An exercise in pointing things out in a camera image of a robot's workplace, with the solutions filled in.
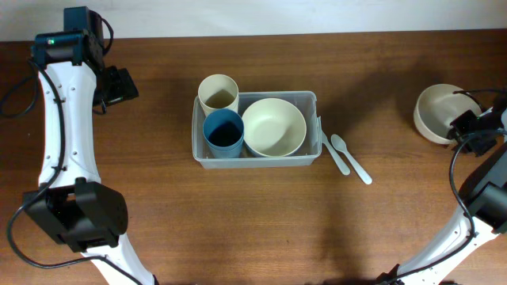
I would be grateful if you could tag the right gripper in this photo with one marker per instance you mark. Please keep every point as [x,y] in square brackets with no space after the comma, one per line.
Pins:
[457,130]

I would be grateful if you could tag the blue cup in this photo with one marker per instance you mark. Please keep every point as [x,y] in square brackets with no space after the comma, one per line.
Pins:
[223,129]
[232,151]

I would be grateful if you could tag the beige bowl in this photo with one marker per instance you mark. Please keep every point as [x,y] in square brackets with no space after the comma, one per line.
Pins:
[273,128]
[436,107]

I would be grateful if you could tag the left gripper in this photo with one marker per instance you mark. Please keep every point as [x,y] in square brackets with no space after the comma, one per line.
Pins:
[123,85]

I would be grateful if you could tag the blue bowl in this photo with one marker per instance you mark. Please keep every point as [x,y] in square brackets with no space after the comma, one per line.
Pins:
[250,151]

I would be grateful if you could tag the clear plastic storage container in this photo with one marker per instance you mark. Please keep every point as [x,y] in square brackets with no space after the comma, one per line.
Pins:
[311,148]

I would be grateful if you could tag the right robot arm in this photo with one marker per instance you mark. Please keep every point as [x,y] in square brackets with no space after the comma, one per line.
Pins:
[481,213]

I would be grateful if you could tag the white plastic fork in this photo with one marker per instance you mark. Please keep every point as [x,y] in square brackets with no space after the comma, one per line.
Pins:
[335,156]

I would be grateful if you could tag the white plastic spoon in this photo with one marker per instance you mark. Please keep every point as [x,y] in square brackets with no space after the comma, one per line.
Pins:
[340,145]

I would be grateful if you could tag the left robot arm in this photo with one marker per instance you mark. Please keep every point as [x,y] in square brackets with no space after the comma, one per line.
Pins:
[71,205]

